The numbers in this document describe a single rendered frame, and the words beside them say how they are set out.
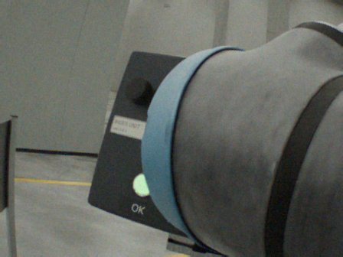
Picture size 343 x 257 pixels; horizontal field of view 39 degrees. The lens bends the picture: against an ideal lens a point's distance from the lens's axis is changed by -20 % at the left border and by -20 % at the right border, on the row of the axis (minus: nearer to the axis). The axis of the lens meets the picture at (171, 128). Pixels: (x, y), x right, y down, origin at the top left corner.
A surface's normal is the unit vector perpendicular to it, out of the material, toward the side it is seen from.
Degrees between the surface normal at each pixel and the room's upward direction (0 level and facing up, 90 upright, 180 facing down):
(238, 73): 43
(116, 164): 75
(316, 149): 66
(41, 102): 90
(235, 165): 82
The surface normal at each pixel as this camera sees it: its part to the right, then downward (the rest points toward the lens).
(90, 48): 0.66, 0.18
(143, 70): -0.46, -0.25
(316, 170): -0.80, -0.29
